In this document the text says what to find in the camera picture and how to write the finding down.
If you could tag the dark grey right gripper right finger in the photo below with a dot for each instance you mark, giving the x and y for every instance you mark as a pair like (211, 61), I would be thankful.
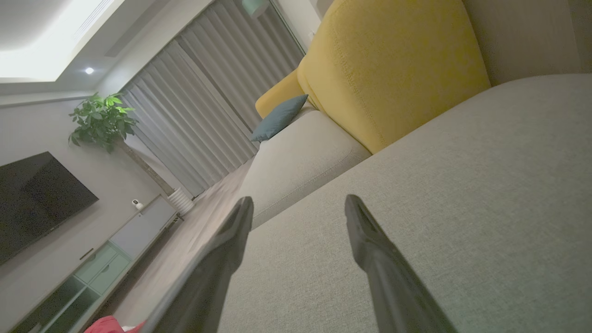
(388, 286)

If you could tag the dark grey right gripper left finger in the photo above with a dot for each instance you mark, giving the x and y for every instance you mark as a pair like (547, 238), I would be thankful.
(208, 277)

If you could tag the red shorts with white trim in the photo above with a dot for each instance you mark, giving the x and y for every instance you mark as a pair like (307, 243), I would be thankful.
(104, 324)

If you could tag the white ribbed plant pot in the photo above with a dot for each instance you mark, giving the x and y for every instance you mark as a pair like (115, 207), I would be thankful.
(181, 201)

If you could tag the grey green TV cabinet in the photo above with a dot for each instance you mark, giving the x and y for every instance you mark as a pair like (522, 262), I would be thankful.
(138, 226)

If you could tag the grey sofa chaise seat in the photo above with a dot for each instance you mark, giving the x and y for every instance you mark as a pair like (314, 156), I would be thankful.
(439, 208)

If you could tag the grey sofa seat cushion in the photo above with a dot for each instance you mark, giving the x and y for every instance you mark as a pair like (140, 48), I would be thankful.
(300, 162)

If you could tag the grey pleated curtain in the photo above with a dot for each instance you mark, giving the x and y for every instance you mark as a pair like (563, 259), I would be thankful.
(199, 106)

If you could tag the blue throw pillow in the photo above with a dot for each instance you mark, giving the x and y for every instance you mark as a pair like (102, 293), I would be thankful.
(277, 119)

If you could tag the black flat television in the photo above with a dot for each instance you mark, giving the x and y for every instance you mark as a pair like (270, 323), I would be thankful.
(37, 203)

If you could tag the green potted tree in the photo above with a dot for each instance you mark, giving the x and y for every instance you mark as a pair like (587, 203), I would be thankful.
(99, 120)

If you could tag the yellow sofa back cushion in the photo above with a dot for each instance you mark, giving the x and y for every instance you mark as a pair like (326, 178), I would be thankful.
(393, 69)
(277, 95)

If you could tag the small white home camera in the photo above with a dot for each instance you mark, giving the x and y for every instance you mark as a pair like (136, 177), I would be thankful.
(137, 204)

